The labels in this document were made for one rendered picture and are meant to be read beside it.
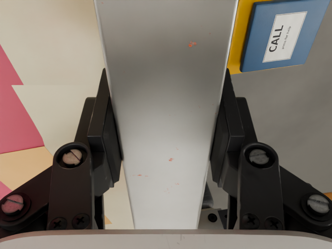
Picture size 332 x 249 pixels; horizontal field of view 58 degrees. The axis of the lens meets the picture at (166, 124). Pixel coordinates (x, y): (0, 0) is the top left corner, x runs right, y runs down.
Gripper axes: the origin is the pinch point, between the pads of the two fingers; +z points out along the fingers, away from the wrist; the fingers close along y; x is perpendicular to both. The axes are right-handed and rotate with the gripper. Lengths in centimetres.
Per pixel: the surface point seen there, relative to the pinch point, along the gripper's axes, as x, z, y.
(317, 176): -239, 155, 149
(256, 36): -11.3, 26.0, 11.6
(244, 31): -11.4, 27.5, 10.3
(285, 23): -9.8, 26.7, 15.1
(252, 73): -99, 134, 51
